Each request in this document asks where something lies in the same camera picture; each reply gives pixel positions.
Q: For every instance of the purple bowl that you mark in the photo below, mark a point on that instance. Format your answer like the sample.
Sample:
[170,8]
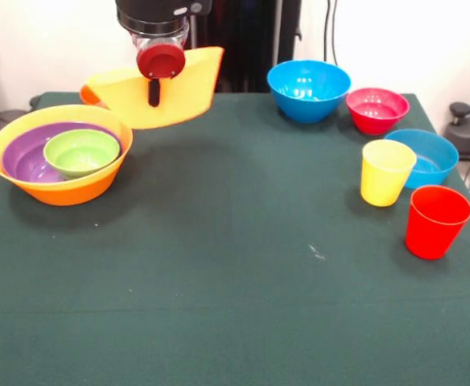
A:
[21,161]

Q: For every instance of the red cup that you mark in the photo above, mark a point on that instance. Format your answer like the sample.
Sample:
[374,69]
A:
[432,233]

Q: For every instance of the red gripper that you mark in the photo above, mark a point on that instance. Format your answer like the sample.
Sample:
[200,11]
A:
[160,62]

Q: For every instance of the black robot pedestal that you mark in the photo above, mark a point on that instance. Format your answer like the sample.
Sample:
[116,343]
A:
[251,40]

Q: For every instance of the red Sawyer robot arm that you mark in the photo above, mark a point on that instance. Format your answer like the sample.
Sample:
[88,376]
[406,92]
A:
[154,12]

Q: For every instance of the small orange bowl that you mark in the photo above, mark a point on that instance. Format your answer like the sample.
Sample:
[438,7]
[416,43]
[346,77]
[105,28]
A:
[90,98]

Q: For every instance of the small green bowl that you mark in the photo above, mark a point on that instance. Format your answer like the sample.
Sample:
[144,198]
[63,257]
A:
[82,154]

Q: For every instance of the small pink bowl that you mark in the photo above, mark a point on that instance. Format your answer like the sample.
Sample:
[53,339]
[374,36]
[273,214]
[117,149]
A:
[376,108]

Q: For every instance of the yellow cup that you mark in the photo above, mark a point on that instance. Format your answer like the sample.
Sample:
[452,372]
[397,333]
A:
[382,185]

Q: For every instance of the shallow blue bowl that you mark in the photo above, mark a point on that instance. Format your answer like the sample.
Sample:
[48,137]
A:
[436,157]

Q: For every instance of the dark green tablecloth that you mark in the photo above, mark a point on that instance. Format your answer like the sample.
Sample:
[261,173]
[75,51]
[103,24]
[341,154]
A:
[219,281]

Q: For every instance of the deep blue bowl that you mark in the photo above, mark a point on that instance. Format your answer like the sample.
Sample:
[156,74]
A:
[307,84]

